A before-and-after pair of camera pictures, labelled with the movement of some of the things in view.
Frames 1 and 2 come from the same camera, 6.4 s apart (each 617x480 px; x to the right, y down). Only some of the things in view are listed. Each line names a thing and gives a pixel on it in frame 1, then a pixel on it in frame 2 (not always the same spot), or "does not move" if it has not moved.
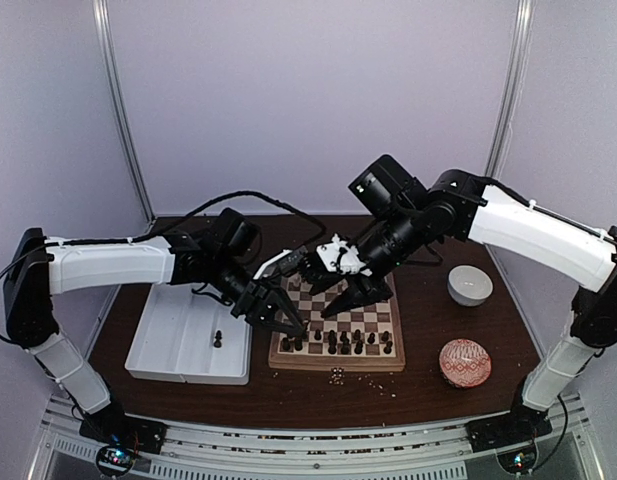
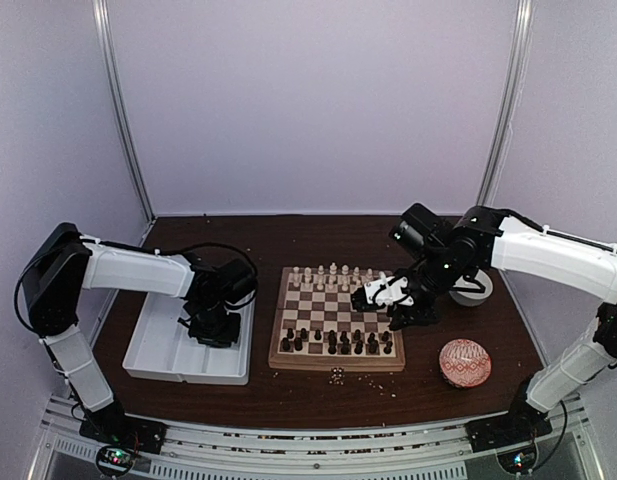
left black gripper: (257, 303) -> (224, 340)
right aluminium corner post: (514, 89) does not move
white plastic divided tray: (187, 333) does not move
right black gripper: (372, 289) -> (413, 317)
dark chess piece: (332, 341) does not move
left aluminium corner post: (103, 25) does not move
